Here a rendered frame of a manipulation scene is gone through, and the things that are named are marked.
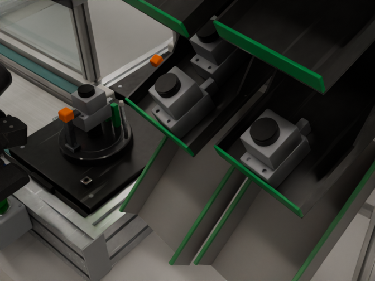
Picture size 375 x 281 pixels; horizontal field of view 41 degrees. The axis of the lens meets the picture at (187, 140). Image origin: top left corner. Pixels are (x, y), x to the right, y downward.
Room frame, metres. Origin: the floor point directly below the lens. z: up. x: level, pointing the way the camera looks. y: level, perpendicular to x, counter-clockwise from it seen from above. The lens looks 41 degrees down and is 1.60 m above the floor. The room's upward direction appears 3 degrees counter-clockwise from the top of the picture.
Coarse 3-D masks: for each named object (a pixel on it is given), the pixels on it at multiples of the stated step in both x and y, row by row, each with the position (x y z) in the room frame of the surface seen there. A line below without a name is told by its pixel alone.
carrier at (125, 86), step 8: (168, 48) 1.05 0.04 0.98; (136, 72) 0.96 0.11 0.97; (144, 72) 0.96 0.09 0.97; (120, 80) 0.94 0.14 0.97; (128, 80) 0.93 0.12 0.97; (136, 80) 0.93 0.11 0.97; (112, 88) 0.91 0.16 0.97; (120, 88) 0.91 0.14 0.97; (128, 88) 0.90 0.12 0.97; (120, 96) 0.88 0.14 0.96; (128, 104) 0.87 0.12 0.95
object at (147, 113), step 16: (176, 48) 0.59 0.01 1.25; (192, 48) 0.61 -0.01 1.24; (160, 64) 0.57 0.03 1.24; (176, 64) 0.59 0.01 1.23; (256, 64) 0.50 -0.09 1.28; (144, 80) 0.56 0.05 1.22; (240, 80) 0.53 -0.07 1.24; (256, 80) 0.50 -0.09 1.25; (128, 96) 0.54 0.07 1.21; (144, 96) 0.55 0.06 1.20; (224, 96) 0.51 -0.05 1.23; (240, 96) 0.49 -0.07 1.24; (144, 112) 0.51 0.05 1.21; (224, 112) 0.47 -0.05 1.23; (160, 128) 0.48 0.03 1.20; (192, 128) 0.48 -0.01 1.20; (208, 128) 0.46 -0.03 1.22; (192, 144) 0.44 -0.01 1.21
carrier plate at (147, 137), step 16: (128, 112) 0.82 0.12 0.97; (48, 128) 0.78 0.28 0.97; (144, 128) 0.76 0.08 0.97; (32, 144) 0.73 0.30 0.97; (48, 144) 0.73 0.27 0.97; (144, 144) 0.72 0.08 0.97; (32, 160) 0.69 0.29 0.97; (48, 160) 0.69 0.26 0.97; (64, 160) 0.68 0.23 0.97; (128, 160) 0.68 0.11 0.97; (144, 160) 0.67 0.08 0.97; (48, 176) 0.64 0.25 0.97; (64, 176) 0.64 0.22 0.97; (80, 176) 0.64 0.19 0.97; (96, 176) 0.64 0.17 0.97; (112, 176) 0.63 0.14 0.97; (128, 176) 0.63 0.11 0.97; (64, 192) 0.61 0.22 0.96; (80, 192) 0.60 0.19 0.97; (96, 192) 0.60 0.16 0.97; (112, 192) 0.60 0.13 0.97; (96, 208) 0.57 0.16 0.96
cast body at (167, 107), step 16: (160, 80) 0.49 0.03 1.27; (176, 80) 0.48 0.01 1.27; (192, 80) 0.48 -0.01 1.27; (208, 80) 0.52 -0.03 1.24; (160, 96) 0.48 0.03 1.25; (176, 96) 0.47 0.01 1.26; (192, 96) 0.48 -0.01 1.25; (208, 96) 0.49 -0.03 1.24; (160, 112) 0.49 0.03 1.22; (176, 112) 0.46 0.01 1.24; (192, 112) 0.48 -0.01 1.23; (208, 112) 0.49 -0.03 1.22; (176, 128) 0.46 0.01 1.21
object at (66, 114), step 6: (66, 108) 0.70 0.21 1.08; (60, 114) 0.69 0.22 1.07; (66, 114) 0.68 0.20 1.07; (72, 114) 0.69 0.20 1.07; (78, 114) 0.70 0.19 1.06; (66, 120) 0.68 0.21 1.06; (72, 120) 0.69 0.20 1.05; (66, 126) 0.69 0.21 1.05; (72, 126) 0.69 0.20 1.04; (66, 132) 0.69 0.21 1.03; (72, 132) 0.69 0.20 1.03; (66, 138) 0.69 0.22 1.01; (72, 138) 0.69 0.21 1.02; (72, 144) 0.68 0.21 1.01
